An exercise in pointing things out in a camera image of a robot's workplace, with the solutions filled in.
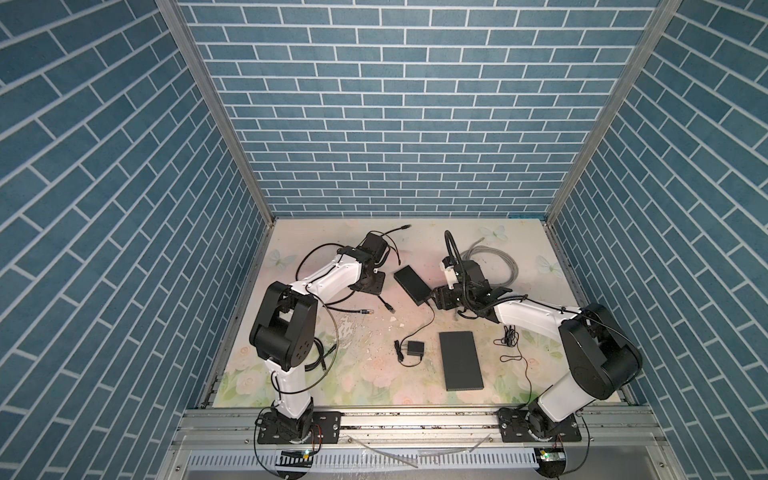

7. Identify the long black ethernet cable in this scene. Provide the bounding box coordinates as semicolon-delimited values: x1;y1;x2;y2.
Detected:
359;224;412;314

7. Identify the black power adapter with cord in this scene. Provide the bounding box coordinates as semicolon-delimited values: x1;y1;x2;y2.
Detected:
393;302;436;368

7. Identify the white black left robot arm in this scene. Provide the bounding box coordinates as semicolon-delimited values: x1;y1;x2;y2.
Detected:
249;232;395;421

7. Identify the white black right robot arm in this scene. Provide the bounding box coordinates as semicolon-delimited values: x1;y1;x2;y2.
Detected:
433;256;643;426

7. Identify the large flat black box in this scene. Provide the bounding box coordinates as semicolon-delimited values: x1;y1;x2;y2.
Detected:
439;331;484;391

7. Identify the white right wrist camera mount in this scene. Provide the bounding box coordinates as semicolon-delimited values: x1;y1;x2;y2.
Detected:
441;256;460;289

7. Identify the grey coiled cable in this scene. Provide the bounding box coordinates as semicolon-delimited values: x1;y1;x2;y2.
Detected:
461;238;520;286

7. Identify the thin black wire tangle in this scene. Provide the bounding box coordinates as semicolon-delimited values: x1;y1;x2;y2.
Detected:
493;324;535;403

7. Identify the black ethernet cable loop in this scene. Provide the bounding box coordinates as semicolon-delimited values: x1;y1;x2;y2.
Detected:
295;242;376;316

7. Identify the coiled black cable bundle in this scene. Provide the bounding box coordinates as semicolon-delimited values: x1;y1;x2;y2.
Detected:
302;337;339;373

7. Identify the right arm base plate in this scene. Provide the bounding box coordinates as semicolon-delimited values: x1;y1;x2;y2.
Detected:
496;407;582;443

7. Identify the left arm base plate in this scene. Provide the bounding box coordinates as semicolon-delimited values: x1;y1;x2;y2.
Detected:
256;408;342;445

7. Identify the aluminium front rail frame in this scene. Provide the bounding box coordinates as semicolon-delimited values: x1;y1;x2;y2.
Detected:
159;404;683;479

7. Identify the aluminium corner post left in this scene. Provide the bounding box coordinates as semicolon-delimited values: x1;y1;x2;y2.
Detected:
156;0;275;228

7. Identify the aluminium corner post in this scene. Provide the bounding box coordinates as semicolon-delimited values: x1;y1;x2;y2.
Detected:
544;0;681;229
156;0;275;228

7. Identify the aluminium corner post right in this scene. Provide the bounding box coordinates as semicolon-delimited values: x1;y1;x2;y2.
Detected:
544;0;681;229

